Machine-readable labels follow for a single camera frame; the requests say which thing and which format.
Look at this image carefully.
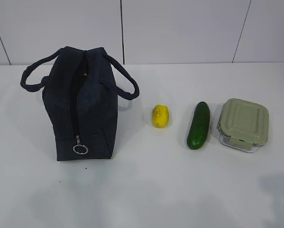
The glass container with green lid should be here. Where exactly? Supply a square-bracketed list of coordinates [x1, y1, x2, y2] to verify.
[217, 98, 269, 153]

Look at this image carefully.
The navy blue lunch bag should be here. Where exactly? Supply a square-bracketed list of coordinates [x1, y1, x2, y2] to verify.
[20, 47, 140, 161]

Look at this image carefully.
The green cucumber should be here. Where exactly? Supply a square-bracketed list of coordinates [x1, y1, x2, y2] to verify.
[186, 101, 210, 150]

